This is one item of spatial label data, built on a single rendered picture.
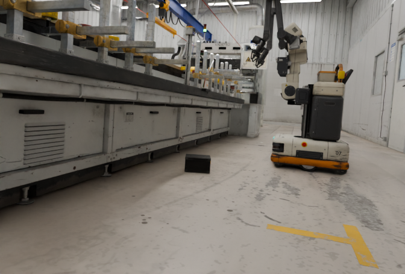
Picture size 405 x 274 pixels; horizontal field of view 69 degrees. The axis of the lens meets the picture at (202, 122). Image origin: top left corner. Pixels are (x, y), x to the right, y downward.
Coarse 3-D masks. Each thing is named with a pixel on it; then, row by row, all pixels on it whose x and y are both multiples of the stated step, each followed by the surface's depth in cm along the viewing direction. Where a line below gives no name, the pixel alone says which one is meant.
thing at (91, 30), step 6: (42, 30) 135; (48, 30) 134; (54, 30) 133; (78, 30) 129; (84, 30) 128; (90, 30) 127; (96, 30) 126; (102, 30) 125; (108, 30) 124; (114, 30) 124; (120, 30) 123; (126, 30) 123; (48, 36) 136
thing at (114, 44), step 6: (84, 42) 158; (90, 42) 157; (114, 42) 152; (120, 42) 151; (126, 42) 150; (132, 42) 149; (138, 42) 148; (144, 42) 147; (150, 42) 146; (84, 48) 159
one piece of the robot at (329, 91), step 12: (336, 72) 297; (312, 84) 286; (324, 84) 264; (336, 84) 261; (312, 96) 287; (324, 96) 265; (336, 96) 263; (312, 108) 272; (324, 108) 264; (336, 108) 262; (312, 120) 269; (324, 120) 265; (336, 120) 262; (312, 132) 268; (324, 132) 265; (336, 132) 262
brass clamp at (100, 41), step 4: (96, 36) 147; (100, 36) 147; (96, 40) 147; (100, 40) 147; (104, 40) 147; (108, 40) 152; (112, 40) 154; (96, 44) 147; (100, 44) 147; (104, 44) 149; (108, 44) 152; (108, 48) 153; (112, 48) 155; (116, 48) 159
